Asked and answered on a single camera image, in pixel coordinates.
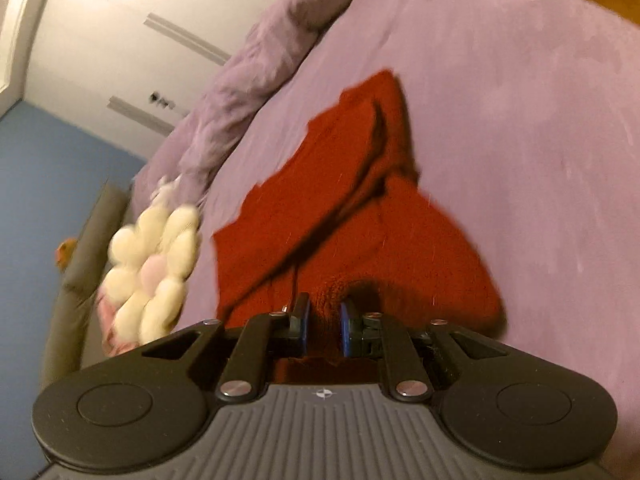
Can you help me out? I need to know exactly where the red knitted sweater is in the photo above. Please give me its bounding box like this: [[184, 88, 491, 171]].
[[212, 70, 503, 384]]

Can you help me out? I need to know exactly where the cream flower plush pillow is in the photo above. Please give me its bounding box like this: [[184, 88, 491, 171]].
[[96, 178, 201, 356]]

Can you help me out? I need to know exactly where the crumpled purple duvet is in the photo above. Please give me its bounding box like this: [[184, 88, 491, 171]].
[[131, 0, 352, 214]]

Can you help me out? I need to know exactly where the grey headboard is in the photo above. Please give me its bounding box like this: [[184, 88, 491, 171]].
[[40, 183, 130, 389]]

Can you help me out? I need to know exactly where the purple bed blanket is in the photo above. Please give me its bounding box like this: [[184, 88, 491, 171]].
[[203, 0, 639, 479]]

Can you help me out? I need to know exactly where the white wardrobe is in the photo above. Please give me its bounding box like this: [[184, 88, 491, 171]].
[[20, 0, 276, 158]]

